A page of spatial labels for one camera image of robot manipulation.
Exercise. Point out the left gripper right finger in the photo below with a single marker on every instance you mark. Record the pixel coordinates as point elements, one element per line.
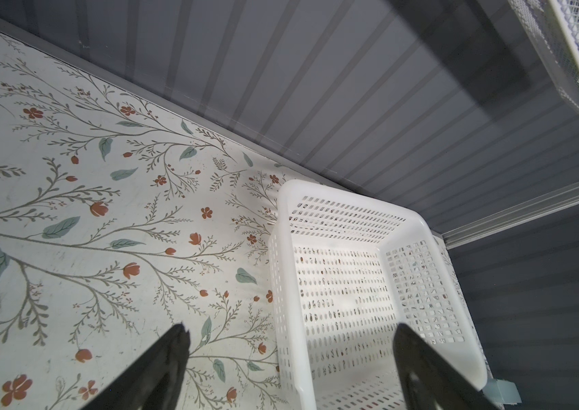
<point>427,380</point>

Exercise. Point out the light blue sponge block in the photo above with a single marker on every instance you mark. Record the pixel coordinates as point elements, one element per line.
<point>502,392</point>

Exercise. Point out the white plastic perforated basket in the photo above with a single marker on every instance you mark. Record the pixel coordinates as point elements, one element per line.
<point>346,270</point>

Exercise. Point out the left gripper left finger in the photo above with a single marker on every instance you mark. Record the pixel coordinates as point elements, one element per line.
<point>154,380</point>

